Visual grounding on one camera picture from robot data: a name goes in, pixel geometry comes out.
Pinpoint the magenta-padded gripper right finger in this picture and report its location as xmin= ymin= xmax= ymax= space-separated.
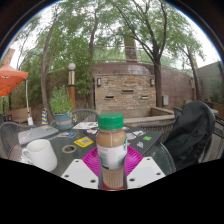
xmin=123 ymin=145 xmax=167 ymax=191

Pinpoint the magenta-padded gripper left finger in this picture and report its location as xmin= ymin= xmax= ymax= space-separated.
xmin=60 ymin=145 xmax=104 ymax=191

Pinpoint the green-capped brown drink bottle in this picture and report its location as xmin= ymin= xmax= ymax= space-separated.
xmin=95 ymin=113 xmax=129 ymax=190

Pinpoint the black laptop with stickers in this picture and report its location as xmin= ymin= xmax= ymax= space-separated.
xmin=83 ymin=124 xmax=164 ymax=156

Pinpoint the flat round red coaster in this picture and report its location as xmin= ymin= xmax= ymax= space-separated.
xmin=100 ymin=184 xmax=127 ymax=192

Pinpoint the yellow printed card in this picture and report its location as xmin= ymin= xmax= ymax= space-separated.
xmin=73 ymin=136 xmax=95 ymax=148

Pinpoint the colourful printed card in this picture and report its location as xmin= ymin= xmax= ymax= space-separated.
xmin=58 ymin=131 xmax=78 ymax=139

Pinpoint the white ceramic mug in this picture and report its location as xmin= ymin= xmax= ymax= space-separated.
xmin=21 ymin=138 xmax=58 ymax=173

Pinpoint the white printed paper sheet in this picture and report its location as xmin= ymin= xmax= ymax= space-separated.
xmin=72 ymin=121 xmax=99 ymax=130

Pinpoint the green plant in teal pot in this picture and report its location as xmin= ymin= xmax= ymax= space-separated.
xmin=49 ymin=85 xmax=74 ymax=131

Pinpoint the grey laptop with stickers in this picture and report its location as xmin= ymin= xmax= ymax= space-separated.
xmin=17 ymin=124 xmax=60 ymax=145

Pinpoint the black jacket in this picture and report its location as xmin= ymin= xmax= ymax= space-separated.
xmin=163 ymin=100 xmax=217 ymax=172

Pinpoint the dark-trunked leafy tree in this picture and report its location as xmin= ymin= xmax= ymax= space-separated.
xmin=176 ymin=36 xmax=214 ymax=102
xmin=113 ymin=0 xmax=201 ymax=108

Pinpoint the leaning thin-trunked tree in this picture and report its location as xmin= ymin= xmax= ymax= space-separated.
xmin=19 ymin=0 xmax=98 ymax=124

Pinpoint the orange patio umbrella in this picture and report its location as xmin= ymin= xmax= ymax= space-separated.
xmin=0 ymin=61 xmax=34 ymax=126

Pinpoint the brown tape ring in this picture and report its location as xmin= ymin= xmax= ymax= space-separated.
xmin=61 ymin=144 xmax=78 ymax=154

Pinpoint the blue yellow striped post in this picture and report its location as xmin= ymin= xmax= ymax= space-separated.
xmin=41 ymin=107 xmax=49 ymax=126

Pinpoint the globe-topped wooden lamp post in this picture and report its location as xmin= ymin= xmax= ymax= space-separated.
xmin=67 ymin=62 xmax=77 ymax=111

